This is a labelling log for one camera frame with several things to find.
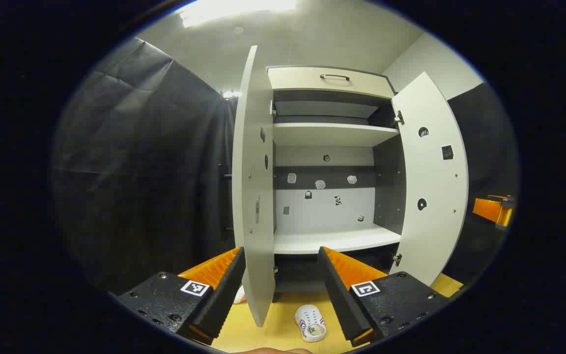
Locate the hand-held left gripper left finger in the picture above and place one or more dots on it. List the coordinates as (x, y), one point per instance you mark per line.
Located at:
(224, 290)

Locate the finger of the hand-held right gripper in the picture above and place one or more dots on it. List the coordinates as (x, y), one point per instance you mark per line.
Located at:
(488, 209)

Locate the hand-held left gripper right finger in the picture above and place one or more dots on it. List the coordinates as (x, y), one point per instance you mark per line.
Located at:
(339, 295)

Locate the white striped shoe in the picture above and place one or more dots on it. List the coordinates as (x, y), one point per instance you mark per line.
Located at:
(310, 317)
(240, 295)

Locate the white grey shoe cabinet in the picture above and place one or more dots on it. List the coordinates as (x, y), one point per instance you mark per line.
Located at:
(332, 135)

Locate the cream cabinet drawer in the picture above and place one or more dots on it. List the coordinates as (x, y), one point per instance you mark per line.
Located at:
(302, 81)

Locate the black backdrop cloth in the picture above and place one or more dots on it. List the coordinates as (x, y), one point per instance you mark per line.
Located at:
(484, 147)
(140, 172)

